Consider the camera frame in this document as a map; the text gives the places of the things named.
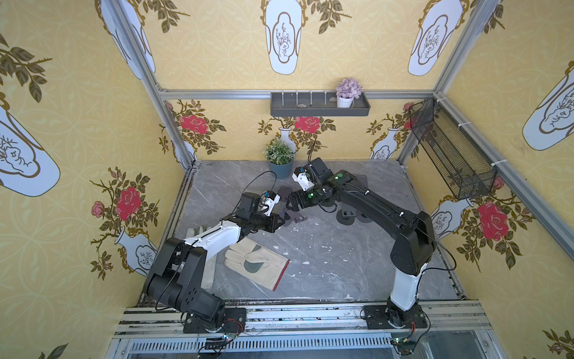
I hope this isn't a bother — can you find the dark phone stand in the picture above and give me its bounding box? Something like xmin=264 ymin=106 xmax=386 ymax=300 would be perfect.
xmin=336 ymin=208 xmax=356 ymax=226

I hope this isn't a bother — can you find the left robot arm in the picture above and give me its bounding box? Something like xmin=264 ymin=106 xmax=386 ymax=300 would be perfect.
xmin=144 ymin=191 xmax=289 ymax=328

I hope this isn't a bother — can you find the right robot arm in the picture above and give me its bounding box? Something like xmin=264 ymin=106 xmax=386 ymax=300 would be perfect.
xmin=288 ymin=168 xmax=436 ymax=314

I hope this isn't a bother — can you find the beige work glove right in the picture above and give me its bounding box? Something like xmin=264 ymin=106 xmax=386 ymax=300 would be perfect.
xmin=224 ymin=237 xmax=290 ymax=291

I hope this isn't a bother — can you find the green plant blue pot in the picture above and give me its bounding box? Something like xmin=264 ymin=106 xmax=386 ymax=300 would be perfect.
xmin=264 ymin=139 xmax=295 ymax=180

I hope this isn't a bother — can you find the purple flower white pot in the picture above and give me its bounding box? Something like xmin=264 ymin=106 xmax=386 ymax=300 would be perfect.
xmin=336 ymin=78 xmax=363 ymax=109

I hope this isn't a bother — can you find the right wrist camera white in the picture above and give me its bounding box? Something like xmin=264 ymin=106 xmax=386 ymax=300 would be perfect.
xmin=291 ymin=167 xmax=315 ymax=191

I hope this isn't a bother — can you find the grey wall shelf tray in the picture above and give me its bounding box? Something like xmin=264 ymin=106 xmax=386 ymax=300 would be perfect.
xmin=270 ymin=91 xmax=371 ymax=118

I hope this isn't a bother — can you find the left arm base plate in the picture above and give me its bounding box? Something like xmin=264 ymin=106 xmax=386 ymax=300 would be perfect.
xmin=183 ymin=308 xmax=247 ymax=334

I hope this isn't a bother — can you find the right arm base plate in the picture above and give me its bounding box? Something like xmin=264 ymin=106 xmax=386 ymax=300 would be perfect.
xmin=361 ymin=303 xmax=429 ymax=331

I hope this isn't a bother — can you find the black wire mesh basket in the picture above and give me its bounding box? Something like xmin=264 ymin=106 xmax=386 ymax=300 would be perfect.
xmin=410 ymin=99 xmax=497 ymax=200

